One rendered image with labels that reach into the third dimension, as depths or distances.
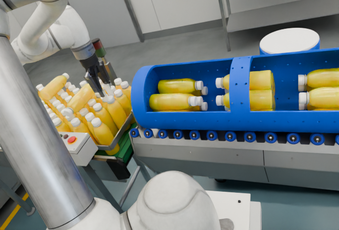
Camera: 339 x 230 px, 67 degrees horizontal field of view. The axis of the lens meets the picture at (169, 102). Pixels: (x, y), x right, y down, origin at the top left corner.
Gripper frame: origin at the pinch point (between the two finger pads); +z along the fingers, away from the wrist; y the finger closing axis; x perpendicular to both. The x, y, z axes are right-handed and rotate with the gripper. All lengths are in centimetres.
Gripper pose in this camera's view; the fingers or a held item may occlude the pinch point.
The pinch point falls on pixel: (106, 93)
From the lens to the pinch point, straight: 126.0
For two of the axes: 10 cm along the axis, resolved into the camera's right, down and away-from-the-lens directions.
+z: 2.9, 7.7, 5.6
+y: 3.2, -6.3, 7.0
